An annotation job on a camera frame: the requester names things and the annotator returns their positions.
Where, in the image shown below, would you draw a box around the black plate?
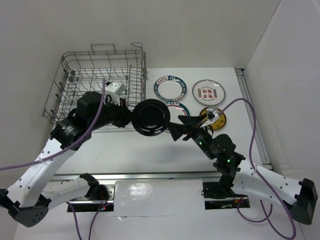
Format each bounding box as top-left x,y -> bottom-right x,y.
131,99 -> 171,137

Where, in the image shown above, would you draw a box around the white plate red characters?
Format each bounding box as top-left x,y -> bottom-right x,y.
192,79 -> 226,106

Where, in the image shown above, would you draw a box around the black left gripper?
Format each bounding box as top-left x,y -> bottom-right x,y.
88,95 -> 136,131

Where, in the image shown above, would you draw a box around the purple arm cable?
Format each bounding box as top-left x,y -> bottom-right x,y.
219,98 -> 297,240
0,79 -> 107,172

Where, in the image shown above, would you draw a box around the aluminium table rail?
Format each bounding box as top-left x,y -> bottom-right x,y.
235,68 -> 273,171

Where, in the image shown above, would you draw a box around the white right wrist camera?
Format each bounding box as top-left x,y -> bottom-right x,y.
201,107 -> 223,127

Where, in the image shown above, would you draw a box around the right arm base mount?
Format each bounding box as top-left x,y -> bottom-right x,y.
201,175 -> 250,210

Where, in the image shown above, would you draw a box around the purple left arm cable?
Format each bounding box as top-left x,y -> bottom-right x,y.
0,79 -> 107,172

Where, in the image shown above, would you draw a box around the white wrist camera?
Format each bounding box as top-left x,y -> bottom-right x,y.
201,107 -> 223,127
104,82 -> 126,106

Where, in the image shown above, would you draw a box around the green red ring plate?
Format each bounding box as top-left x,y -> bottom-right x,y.
164,101 -> 190,124

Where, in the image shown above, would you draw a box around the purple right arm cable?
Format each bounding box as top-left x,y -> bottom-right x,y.
219,98 -> 297,240

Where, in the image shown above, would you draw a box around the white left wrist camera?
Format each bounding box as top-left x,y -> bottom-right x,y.
104,82 -> 126,106

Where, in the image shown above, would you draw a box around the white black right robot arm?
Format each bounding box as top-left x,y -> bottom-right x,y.
166,112 -> 318,225

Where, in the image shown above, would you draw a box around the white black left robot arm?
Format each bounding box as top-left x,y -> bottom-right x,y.
0,91 -> 132,228

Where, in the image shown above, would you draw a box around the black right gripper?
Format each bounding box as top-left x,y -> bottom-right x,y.
164,113 -> 216,160

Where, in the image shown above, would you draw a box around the grey wire dish rack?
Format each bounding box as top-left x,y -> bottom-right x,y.
42,42 -> 147,125

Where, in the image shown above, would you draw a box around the yellow patterned plate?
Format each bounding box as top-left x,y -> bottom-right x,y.
199,107 -> 227,131

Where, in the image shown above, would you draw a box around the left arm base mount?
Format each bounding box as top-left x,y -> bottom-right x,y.
69,180 -> 116,213

